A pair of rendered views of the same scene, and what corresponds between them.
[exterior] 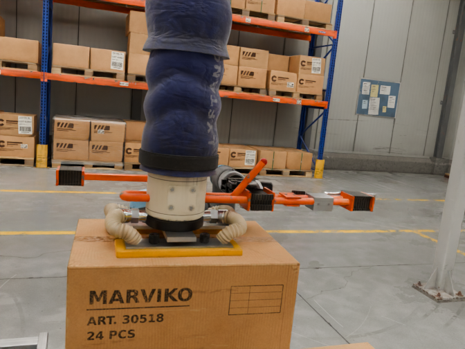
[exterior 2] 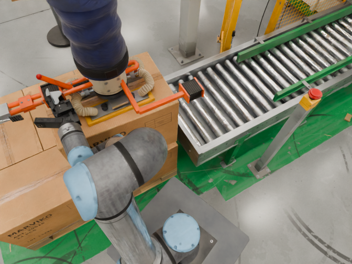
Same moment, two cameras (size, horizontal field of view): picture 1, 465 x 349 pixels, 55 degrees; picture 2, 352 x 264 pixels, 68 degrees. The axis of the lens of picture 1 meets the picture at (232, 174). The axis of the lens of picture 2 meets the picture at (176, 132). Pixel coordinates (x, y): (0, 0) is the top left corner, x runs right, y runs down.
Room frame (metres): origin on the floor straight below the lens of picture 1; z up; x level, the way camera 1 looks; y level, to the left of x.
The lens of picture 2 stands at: (2.14, 0.30, 2.11)
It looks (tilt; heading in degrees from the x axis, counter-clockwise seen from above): 60 degrees down; 168
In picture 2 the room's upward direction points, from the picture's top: 2 degrees clockwise
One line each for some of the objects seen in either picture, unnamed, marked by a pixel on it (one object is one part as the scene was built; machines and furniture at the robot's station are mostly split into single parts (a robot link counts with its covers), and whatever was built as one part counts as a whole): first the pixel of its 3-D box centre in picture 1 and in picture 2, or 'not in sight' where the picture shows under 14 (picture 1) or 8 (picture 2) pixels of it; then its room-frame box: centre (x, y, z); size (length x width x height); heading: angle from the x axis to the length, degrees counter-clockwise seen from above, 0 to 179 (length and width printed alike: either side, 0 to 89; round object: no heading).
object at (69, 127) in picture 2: (232, 182); (70, 132); (1.55, 0.00, 1.20); 0.09 x 0.05 x 0.10; 109
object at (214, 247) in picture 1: (179, 242); not in sight; (1.17, 0.13, 1.09); 0.34 x 0.10 x 0.05; 108
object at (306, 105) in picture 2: not in sight; (279, 141); (1.42, 1.21, 0.50); 0.07 x 0.07 x 1.00; 19
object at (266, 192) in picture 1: (257, 198); (52, 94); (1.34, -0.08, 1.20); 0.10 x 0.08 x 0.06; 18
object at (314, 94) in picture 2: not in sight; (314, 95); (1.42, 1.21, 1.02); 0.07 x 0.07 x 0.04
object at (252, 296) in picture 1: (176, 301); (114, 116); (1.27, 0.13, 0.87); 0.60 x 0.40 x 0.40; 106
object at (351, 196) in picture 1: (356, 201); not in sight; (1.44, -0.42, 1.20); 0.08 x 0.07 x 0.05; 108
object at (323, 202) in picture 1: (319, 201); (1, 113); (1.41, -0.29, 1.19); 0.07 x 0.07 x 0.04; 18
